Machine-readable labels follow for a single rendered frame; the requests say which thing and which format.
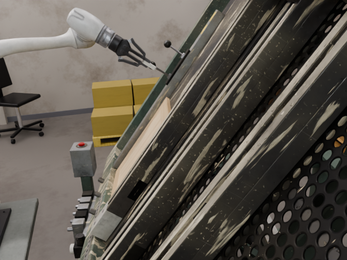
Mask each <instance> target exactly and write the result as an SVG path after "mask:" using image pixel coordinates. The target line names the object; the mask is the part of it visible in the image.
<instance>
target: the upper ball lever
mask: <svg viewBox="0 0 347 260"><path fill-rule="evenodd" d="M164 46H165V47H166V48H169V47H170V48H172V49H173V50H174V51H176V52H177V53H178V54H180V55H181V58H183V57H184V55H185V53H183V54H182V53H181V52H179V51H178V50H177V49H175V48H174V47H173V46H171V42H170V41H169V40H166V41H165V42H164Z"/></svg>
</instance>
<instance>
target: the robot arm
mask: <svg viewBox="0 0 347 260"><path fill-rule="evenodd" d="M67 23H68V25H69V26H70V28H69V30H68V31H67V32H66V33H65V34H63V35H60V36H56V37H39V38H14V39H5V40H0V58H2V57H5V56H8V55H11V54H16V53H22V52H31V51H40V50H49V49H54V48H62V47H69V46H70V47H73V48H75V49H79V48H90V47H92V46H93V45H94V44H95V43H97V44H99V45H101V46H102V47H104V48H107V46H108V48H109V49H110V50H111V51H113V52H115V53H116V54H117V56H118V62H125V63H128V64H131V65H133V66H136V67H138V66H139V65H142V66H144V67H145V68H147V67H150V68H151V69H153V70H154V71H155V69H156V66H154V65H153V64H151V61H150V60H149V59H147V58H146V57H145V56H146V53H145V52H144V51H143V50H142V49H141V47H140V46H139V45H138V44H137V43H136V42H135V41H134V39H133V38H131V39H129V40H127V39H124V38H122V37H120V36H119V35H115V31H113V30H112V29H111V28H109V27H108V26H106V25H105V24H103V23H102V22H101V20H99V19H98V18H97V17H95V16H94V15H92V14H91V13H89V12H87V11H85V10H83V9H80V8H74V9H72V10H71V11H70V13H69V14H68V17H67ZM129 42H130V43H132V44H133V45H134V46H135V47H136V48H137V49H138V50H139V51H140V52H141V53H142V54H143V55H142V54H140V53H138V52H137V51H135V50H133V49H132V48H131V46H130V44H129ZM129 51H130V52H132V53H133V54H135V55H136V56H138V57H140V58H141V59H143V61H141V60H139V59H137V58H136V57H134V56H133V55H131V54H130V53H129ZM121 56H128V57H130V58H131V59H133V60H134V61H136V62H137V63H135V62H133V61H130V60H127V59H124V58H122V57H121Z"/></svg>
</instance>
